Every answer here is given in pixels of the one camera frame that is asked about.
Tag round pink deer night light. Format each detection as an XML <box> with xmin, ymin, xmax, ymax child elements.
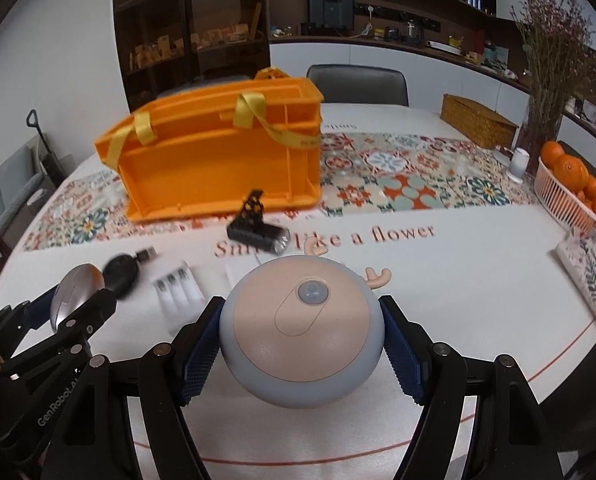
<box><xmin>219</xmin><ymin>237</ymin><xmax>392</xmax><ymax>408</ymax></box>

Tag silver computer mouse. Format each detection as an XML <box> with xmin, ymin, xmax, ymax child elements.
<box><xmin>50</xmin><ymin>263</ymin><xmax>105</xmax><ymax>333</ymax></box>

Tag vase with dried flowers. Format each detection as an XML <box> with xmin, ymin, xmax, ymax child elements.
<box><xmin>511</xmin><ymin>0</ymin><xmax>596</xmax><ymax>176</ymax></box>

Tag black coffee machine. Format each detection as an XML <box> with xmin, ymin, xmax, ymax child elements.
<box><xmin>307</xmin><ymin>0</ymin><xmax>354</xmax><ymax>34</ymax></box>

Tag black retractable usb cable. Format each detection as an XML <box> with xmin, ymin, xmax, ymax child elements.
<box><xmin>102</xmin><ymin>246</ymin><xmax>158</xmax><ymax>302</ymax></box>

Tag small white cup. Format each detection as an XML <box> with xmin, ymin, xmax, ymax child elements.
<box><xmin>506</xmin><ymin>148</ymin><xmax>530</xmax><ymax>184</ymax></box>

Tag patterned table runner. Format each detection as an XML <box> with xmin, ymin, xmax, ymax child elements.
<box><xmin>20</xmin><ymin>132</ymin><xmax>537</xmax><ymax>252</ymax></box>

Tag white usb wall charger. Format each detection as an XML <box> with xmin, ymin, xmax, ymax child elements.
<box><xmin>224</xmin><ymin>255</ymin><xmax>260</xmax><ymax>288</ymax></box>

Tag black bike light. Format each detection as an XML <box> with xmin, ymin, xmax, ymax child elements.
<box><xmin>226</xmin><ymin>190</ymin><xmax>290</xmax><ymax>256</ymax></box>

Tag pink basket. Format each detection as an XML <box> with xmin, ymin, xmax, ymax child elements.
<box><xmin>534</xmin><ymin>159</ymin><xmax>596</xmax><ymax>240</ymax></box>

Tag orange plastic storage box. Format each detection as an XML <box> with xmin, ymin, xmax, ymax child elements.
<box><xmin>94</xmin><ymin>67</ymin><xmax>324</xmax><ymax>222</ymax></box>

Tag dark display cabinet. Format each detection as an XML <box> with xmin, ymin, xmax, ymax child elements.
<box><xmin>112</xmin><ymin>0</ymin><xmax>271</xmax><ymax>110</ymax></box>

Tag floral tissue pack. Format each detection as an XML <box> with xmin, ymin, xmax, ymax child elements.
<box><xmin>556</xmin><ymin>229</ymin><xmax>596</xmax><ymax>318</ymax></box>

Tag orange fruit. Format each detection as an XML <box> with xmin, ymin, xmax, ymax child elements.
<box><xmin>552</xmin><ymin>154</ymin><xmax>590</xmax><ymax>193</ymax></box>

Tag woven wicker tissue box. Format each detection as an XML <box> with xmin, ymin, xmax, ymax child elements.
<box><xmin>440</xmin><ymin>94</ymin><xmax>518</xmax><ymax>150</ymax></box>

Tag dark grey chair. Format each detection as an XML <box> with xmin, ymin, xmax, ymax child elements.
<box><xmin>307</xmin><ymin>64</ymin><xmax>409</xmax><ymax>106</ymax></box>

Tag white battery charger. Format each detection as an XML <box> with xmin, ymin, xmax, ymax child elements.
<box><xmin>151</xmin><ymin>261</ymin><xmax>207</xmax><ymax>336</ymax></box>

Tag grey sofa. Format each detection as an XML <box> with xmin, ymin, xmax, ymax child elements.
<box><xmin>0</xmin><ymin>145</ymin><xmax>53</xmax><ymax>247</ymax></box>

